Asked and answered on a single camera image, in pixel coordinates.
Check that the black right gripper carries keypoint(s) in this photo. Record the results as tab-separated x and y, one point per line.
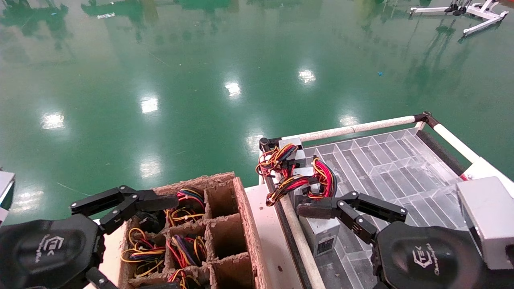
425	257

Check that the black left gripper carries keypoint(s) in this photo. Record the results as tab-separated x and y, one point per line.
44	249

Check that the clear plastic divider tray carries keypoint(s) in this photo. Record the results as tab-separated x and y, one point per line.
381	160

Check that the brown cardboard divider box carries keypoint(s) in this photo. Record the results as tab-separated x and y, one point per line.
225	237

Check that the white sign with red edge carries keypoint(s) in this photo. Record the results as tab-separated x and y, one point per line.
488	168

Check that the white metal floor stand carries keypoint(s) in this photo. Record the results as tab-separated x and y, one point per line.
482	25
429	9

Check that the white pipe cart frame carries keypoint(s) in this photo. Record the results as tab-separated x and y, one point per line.
361	128

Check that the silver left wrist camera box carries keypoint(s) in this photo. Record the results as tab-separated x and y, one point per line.
5	188

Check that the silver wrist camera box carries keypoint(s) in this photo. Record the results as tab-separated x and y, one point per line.
490	220
5	188

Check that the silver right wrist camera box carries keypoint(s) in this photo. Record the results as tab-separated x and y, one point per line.
490	220

